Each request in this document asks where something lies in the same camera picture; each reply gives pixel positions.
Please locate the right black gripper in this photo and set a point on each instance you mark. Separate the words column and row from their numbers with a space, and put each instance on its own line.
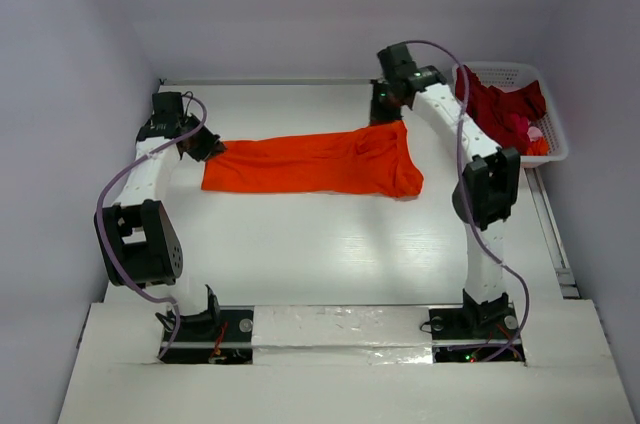
column 383, row 110

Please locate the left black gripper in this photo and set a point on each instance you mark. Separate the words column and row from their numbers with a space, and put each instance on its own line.
column 210, row 146

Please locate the orange t shirt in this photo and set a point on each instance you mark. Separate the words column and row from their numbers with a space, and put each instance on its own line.
column 366, row 161

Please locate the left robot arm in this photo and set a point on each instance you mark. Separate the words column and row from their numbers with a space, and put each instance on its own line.
column 137, row 239

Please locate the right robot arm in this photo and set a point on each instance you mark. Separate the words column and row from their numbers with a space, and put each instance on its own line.
column 486, row 190

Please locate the dark red t shirt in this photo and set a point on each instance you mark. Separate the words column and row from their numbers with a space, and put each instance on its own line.
column 491, row 108

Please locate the white plastic basket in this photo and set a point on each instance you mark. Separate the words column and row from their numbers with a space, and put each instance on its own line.
column 510, row 77

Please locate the pink cloth in basket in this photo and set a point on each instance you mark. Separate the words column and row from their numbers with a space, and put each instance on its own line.
column 525, row 130

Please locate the small orange cloth in basket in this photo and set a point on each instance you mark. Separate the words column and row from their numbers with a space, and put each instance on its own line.
column 538, row 148

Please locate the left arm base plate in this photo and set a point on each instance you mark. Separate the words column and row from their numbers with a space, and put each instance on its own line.
column 202, row 341

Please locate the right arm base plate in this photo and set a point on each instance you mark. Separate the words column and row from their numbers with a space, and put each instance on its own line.
column 456, row 341

